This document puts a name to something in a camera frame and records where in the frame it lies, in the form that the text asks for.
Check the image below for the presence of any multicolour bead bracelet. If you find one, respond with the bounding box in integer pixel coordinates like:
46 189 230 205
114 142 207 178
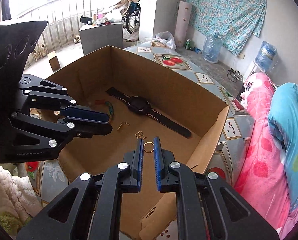
94 99 115 117

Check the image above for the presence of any gold butterfly earring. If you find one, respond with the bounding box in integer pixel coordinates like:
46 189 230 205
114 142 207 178
135 131 147 140

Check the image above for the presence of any gold ring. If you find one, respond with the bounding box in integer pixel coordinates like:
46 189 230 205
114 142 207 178
143 141 155 154

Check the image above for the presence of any small cardboard box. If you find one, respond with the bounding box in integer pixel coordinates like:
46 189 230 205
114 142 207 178
47 51 61 72

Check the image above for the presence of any black wristwatch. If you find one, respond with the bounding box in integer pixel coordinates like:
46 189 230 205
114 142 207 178
106 87 192 138

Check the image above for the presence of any pink floral blanket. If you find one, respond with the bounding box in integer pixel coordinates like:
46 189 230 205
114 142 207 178
234 73 298 239

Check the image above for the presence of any white fleece sleeve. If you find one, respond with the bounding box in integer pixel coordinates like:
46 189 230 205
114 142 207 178
0 166 42 238

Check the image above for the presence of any fruit pattern tablecloth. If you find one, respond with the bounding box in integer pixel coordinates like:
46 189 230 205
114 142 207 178
32 42 255 239

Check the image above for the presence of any brown cardboard box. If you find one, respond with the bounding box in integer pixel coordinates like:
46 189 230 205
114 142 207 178
40 45 231 240

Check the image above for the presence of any grey cabinet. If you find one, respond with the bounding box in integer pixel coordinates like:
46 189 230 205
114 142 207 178
79 22 123 55

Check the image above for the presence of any white plastic bag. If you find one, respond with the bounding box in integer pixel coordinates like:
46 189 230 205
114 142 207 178
155 31 176 50

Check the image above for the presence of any wheelchair with clothes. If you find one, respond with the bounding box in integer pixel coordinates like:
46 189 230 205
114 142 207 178
109 0 141 34

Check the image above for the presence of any blue floral quilt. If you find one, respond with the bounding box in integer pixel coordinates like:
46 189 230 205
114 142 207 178
268 82 298 210

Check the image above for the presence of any rolled pink mat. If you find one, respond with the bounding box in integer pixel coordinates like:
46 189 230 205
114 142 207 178
174 1 192 47

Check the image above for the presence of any empty water jug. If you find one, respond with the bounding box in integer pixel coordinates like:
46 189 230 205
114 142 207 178
202 34 223 63

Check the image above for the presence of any blue water jug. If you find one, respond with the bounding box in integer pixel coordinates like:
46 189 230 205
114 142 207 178
254 41 277 73

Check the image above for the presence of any floral wall curtain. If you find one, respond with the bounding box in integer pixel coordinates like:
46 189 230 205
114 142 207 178
180 0 267 56

